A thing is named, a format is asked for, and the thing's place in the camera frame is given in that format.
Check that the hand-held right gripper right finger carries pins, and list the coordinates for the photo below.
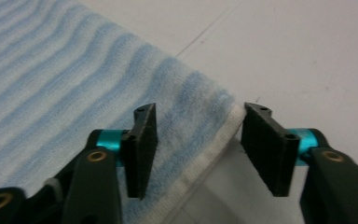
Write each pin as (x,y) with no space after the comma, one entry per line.
(270,152)

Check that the blue striped towel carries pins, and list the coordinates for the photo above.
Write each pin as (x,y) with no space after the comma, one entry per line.
(59,77)

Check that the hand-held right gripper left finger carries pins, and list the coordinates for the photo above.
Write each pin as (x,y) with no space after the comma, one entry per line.
(141,155)

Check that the white grid mat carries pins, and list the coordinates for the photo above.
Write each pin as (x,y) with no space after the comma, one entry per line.
(292,46)

